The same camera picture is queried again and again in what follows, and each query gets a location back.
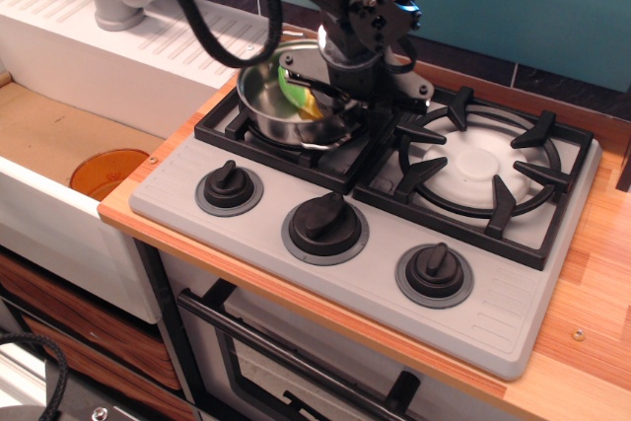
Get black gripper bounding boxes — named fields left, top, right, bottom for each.
left=282, top=38, right=435, bottom=170

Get yellow green toy corncob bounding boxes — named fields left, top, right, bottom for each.
left=277, top=66, right=323, bottom=120

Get small steel pot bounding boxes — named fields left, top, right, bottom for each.
left=237, top=39, right=366, bottom=150

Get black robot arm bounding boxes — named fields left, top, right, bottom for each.
left=238, top=0, right=435, bottom=150

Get black middle stove knob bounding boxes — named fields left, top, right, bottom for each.
left=281, top=192, right=370, bottom=266

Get black stove knob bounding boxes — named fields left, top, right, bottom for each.
left=395, top=243, right=474, bottom=310
left=281, top=192, right=370, bottom=266
left=195, top=160, right=264, bottom=218

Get grey toy stove top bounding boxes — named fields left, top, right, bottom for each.
left=129, top=74, right=601, bottom=380

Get black left stove knob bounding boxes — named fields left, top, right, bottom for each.
left=195, top=160, right=264, bottom=218

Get black right stove knob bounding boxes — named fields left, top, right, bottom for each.
left=395, top=243, right=474, bottom=310

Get black left burner grate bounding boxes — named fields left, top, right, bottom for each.
left=194, top=86, right=427, bottom=194

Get black burner grate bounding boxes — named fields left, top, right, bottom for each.
left=353, top=87, right=601, bottom=270
left=194, top=86, right=427, bottom=194

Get black right burner grate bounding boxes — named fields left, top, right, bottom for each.
left=353, top=87, right=601, bottom=270

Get orange plastic plate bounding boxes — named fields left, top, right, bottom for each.
left=69, top=148, right=149, bottom=201

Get toy oven door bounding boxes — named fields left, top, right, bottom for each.
left=161, top=253, right=512, bottom=420

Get white toy sink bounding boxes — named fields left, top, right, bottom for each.
left=0, top=0, right=277, bottom=326

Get wooden drawer fronts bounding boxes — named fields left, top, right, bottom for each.
left=1, top=248, right=195, bottom=420

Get black braided cable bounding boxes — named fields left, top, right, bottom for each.
left=155, top=0, right=285, bottom=69

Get black cable lower left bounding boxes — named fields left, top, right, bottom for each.
left=0, top=331, right=69, bottom=421

